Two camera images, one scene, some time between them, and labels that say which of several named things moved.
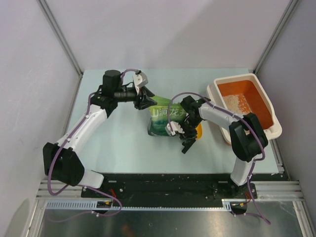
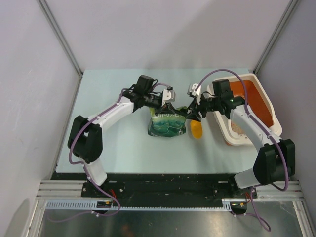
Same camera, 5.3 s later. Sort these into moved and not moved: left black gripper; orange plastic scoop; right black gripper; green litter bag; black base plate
Moved: right black gripper; left black gripper
Not moved: orange plastic scoop; black base plate; green litter bag
